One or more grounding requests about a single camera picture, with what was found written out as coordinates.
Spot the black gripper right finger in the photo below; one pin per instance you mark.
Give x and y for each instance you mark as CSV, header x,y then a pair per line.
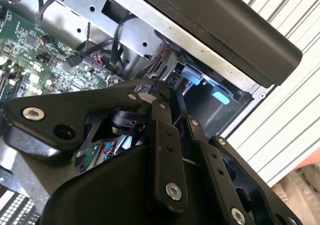
x,y
212,165

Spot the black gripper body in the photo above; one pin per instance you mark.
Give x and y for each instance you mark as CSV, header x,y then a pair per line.
x,y
100,197

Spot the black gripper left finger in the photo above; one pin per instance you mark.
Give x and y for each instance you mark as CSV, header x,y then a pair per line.
x,y
50,110

